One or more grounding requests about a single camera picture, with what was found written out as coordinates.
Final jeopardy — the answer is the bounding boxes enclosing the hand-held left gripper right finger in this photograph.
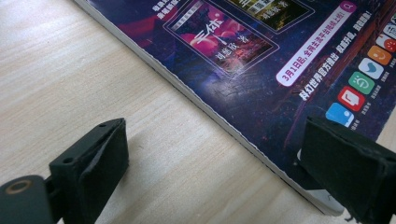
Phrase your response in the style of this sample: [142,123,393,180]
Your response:
[298,116,396,224]

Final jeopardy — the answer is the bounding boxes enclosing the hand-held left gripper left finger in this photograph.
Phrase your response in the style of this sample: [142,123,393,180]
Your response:
[49,117,130,224]

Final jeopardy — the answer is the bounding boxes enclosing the red cover magazine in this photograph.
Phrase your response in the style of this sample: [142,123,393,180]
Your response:
[73,0,396,217]

